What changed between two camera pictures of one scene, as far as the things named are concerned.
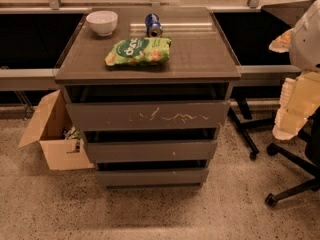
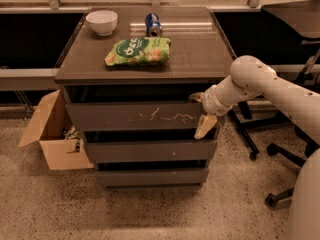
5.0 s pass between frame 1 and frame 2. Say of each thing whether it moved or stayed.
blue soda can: stayed
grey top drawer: stayed
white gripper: moved
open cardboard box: stayed
